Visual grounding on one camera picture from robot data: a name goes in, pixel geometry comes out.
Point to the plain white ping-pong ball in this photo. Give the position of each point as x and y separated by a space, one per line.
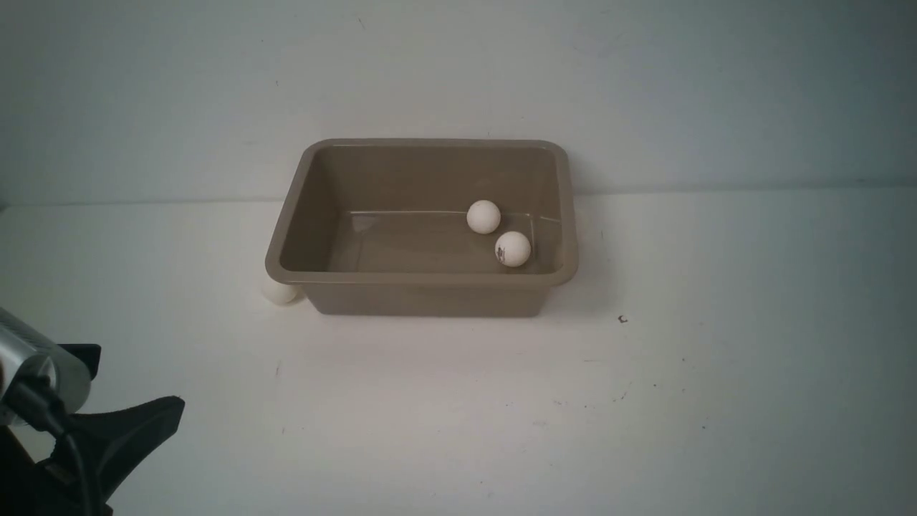
483 217

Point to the white ping-pong ball with logo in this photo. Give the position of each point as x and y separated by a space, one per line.
513 249

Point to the white ping-pong ball left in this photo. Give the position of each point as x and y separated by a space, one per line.
279 294

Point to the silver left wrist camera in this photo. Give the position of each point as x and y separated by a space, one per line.
26 353

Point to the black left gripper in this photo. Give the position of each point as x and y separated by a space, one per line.
102 450

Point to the brown plastic bin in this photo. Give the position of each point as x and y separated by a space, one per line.
377 226

